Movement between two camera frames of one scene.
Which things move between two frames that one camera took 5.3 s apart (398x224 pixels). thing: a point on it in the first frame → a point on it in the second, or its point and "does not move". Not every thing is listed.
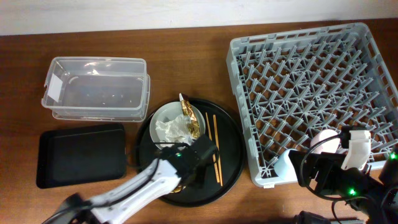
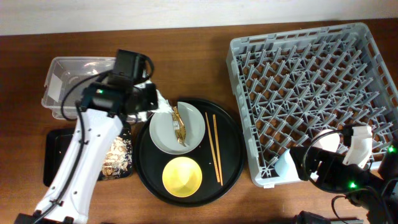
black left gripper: [200, 179] → [153, 102]
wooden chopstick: [216, 134] does not move
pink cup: [331, 146] does not move
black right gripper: [330, 163] does not move
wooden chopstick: [217, 175] does not move
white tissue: [176, 131] → [163, 106]
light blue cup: [284, 167] does not move
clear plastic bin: [101, 89] does not move
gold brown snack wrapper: [193, 122] → [179, 127]
